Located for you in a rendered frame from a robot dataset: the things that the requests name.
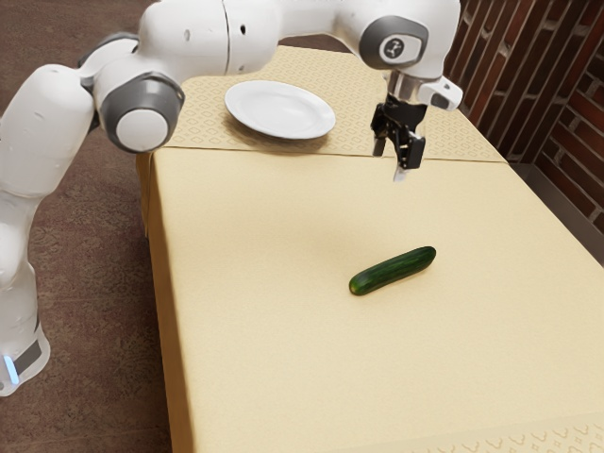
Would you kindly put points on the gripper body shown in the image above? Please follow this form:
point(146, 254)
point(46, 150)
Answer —
point(400, 114)

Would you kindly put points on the white plate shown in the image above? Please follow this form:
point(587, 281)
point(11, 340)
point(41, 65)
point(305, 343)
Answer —
point(279, 109)

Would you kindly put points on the green cucumber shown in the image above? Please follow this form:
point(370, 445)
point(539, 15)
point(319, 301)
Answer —
point(392, 271)

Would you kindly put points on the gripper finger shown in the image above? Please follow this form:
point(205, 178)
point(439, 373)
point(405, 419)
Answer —
point(379, 142)
point(409, 150)

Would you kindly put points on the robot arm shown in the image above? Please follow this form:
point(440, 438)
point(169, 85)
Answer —
point(198, 38)

